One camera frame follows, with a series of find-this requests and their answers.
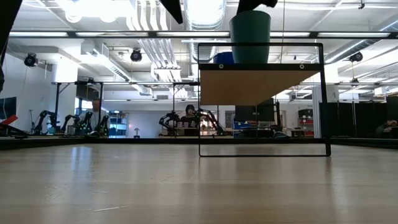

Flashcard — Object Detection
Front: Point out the dark green cup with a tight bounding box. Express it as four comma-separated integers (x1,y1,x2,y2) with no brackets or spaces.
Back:
229,10,272,65

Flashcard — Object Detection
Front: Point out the long ceiling light strip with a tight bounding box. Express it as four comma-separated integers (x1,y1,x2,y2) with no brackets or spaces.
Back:
8,30,398,39

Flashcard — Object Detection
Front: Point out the round black ceiling lamp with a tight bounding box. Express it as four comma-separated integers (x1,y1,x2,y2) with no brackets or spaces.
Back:
349,51,364,63
24,52,39,68
129,48,143,63

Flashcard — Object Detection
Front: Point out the person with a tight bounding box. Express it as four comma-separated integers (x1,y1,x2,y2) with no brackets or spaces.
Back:
181,104,200,128
374,119,398,139
79,98,109,136

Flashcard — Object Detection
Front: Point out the black monitor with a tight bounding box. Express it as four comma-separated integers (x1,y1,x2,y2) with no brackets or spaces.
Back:
234,98,276,123

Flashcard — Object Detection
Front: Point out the blue storage bin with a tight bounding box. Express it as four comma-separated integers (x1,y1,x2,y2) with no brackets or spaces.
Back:
233,121,256,130

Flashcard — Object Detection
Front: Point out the blue storage shelving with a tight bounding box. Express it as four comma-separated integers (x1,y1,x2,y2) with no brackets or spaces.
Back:
108,111,129,138

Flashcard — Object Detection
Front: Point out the red and white rack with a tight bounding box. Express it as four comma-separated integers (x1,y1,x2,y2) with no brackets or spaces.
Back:
297,108,315,138

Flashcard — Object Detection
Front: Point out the red flat object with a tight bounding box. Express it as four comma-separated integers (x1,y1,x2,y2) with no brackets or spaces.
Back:
0,114,19,126

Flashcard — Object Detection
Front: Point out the silver ventilation duct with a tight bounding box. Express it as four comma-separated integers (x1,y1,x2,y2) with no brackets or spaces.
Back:
182,0,228,63

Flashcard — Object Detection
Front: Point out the wooden shelf with black frame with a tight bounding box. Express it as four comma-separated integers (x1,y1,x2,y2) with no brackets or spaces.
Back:
197,42,331,157

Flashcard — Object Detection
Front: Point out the black partition wall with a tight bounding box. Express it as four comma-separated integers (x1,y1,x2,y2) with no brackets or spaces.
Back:
319,95,398,139

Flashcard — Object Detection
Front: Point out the dark wall monitor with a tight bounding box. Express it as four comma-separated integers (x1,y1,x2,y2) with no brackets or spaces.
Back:
0,96,17,121

